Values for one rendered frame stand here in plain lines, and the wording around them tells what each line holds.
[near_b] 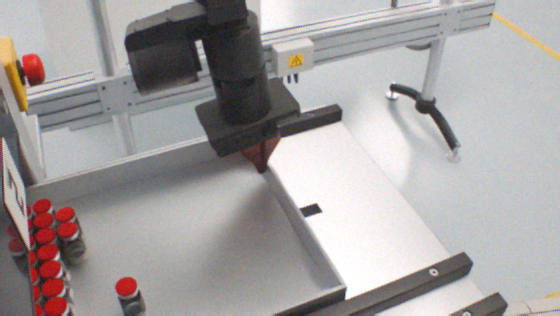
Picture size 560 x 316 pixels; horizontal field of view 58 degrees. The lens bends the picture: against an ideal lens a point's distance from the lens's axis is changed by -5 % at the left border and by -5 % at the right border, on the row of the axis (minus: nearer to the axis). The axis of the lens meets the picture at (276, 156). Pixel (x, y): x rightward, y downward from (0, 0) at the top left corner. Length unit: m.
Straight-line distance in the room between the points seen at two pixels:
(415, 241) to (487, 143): 1.65
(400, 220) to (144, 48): 0.34
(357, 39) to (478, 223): 0.74
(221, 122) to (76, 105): 1.01
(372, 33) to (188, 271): 1.32
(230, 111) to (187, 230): 0.15
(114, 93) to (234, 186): 0.93
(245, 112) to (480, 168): 1.64
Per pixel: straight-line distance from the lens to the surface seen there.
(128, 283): 0.51
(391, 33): 1.82
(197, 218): 0.61
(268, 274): 0.55
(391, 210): 0.63
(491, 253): 1.82
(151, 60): 0.50
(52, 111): 1.54
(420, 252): 0.59
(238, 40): 0.49
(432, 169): 2.04
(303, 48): 1.59
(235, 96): 0.53
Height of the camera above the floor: 1.33
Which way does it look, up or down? 42 degrees down
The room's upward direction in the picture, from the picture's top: straight up
